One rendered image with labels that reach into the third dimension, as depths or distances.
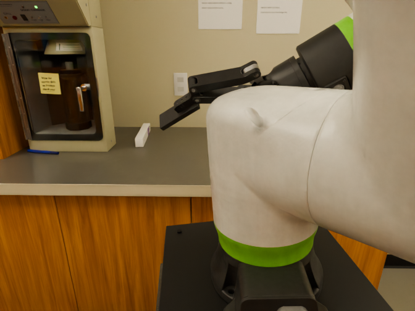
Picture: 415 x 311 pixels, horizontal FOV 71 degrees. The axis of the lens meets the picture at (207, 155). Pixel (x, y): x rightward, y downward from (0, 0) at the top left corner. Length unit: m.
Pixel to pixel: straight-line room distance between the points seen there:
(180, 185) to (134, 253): 0.34
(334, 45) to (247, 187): 0.22
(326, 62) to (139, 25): 1.27
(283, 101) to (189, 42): 1.29
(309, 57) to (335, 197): 0.22
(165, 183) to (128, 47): 0.87
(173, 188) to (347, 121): 0.73
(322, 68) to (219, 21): 1.17
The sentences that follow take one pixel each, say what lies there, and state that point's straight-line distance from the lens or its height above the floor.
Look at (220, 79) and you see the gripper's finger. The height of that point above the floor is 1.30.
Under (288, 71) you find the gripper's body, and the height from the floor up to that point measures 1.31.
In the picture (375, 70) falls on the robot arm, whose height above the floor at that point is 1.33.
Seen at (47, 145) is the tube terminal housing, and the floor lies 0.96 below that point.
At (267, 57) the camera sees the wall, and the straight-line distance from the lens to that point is 1.56.
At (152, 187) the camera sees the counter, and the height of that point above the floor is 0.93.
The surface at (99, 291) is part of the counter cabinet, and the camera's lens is 1.28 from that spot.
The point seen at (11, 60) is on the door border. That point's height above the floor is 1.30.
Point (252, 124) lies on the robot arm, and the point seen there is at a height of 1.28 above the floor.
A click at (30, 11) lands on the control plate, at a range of 1.20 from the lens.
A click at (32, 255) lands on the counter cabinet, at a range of 1.27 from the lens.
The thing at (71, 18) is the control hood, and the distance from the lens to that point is 1.17.
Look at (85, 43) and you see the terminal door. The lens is 1.18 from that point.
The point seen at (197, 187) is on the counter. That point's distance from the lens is 0.91.
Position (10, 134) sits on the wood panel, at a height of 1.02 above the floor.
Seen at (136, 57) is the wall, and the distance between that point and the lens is 1.59.
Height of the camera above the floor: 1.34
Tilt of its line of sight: 21 degrees down
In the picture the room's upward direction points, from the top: straight up
